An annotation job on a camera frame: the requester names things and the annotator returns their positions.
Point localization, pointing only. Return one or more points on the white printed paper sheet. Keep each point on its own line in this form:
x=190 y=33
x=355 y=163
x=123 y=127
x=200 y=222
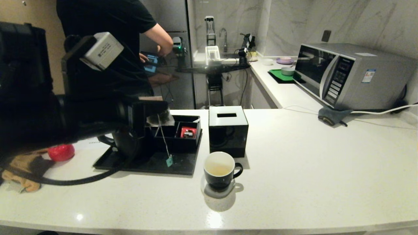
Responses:
x=94 y=141

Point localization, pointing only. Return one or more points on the red toy tomato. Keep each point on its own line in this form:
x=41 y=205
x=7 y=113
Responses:
x=61 y=152

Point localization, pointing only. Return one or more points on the black cup white inside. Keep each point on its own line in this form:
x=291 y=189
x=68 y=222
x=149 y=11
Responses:
x=218 y=179

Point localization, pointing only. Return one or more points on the white dish rack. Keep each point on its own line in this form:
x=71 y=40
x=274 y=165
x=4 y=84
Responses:
x=212 y=53

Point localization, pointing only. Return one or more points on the red sachet packet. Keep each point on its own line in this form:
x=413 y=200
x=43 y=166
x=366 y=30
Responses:
x=189 y=131

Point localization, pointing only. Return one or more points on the green cutting board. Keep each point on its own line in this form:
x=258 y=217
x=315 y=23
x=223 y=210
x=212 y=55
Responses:
x=277 y=74

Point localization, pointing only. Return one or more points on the green cutting mat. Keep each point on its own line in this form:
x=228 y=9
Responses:
x=277 y=81

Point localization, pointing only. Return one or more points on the tan cloth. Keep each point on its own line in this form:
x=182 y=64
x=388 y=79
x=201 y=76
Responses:
x=19 y=169

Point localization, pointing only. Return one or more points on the black serving tray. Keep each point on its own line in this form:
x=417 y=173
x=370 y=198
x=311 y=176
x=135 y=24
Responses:
x=183 y=163

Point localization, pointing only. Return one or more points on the grey-blue cloth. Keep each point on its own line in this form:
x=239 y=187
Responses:
x=329 y=115

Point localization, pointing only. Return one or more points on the small grey bowl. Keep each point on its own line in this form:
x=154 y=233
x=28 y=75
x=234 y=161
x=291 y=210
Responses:
x=287 y=70

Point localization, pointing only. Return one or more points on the small white bowl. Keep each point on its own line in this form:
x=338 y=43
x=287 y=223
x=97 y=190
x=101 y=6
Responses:
x=267 y=61

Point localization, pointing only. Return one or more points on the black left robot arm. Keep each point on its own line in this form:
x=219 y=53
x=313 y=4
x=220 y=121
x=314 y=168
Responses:
x=26 y=114

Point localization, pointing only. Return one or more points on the person in black t-shirt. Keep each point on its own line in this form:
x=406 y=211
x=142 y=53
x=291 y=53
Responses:
x=130 y=19

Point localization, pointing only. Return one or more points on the white saucer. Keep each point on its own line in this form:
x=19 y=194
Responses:
x=226 y=193

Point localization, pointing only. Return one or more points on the open laptop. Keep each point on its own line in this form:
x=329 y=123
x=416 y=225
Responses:
x=151 y=63

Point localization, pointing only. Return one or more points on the purple plate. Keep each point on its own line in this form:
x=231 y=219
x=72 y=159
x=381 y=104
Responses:
x=284 y=60

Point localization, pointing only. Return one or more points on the person's bare hand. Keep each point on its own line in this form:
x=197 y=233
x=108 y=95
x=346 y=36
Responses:
x=166 y=49

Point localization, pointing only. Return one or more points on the grey refrigerator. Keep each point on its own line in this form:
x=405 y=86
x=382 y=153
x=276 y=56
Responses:
x=173 y=16

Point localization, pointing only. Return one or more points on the black wall outlet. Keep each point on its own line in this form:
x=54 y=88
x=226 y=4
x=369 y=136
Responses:
x=326 y=36

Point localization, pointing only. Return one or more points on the black compartment organizer box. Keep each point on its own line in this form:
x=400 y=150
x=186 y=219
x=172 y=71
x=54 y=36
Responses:
x=189 y=145

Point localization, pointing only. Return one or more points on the upright black gripper stand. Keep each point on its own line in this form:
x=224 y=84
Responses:
x=209 y=22

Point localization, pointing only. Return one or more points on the black tissue box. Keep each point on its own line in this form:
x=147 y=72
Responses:
x=228 y=136

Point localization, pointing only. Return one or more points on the wooden desk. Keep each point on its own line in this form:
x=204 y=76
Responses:
x=163 y=78

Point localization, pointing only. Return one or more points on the beige wooden door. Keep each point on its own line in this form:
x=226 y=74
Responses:
x=32 y=13

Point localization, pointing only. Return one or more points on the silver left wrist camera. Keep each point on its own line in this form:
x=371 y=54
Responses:
x=103 y=50

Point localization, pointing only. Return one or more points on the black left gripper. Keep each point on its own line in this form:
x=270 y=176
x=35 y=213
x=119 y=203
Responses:
x=98 y=111

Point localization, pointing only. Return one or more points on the silver microwave oven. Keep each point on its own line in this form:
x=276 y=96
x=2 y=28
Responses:
x=375 y=80

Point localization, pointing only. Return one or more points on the black electric kettle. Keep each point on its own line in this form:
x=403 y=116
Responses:
x=125 y=147

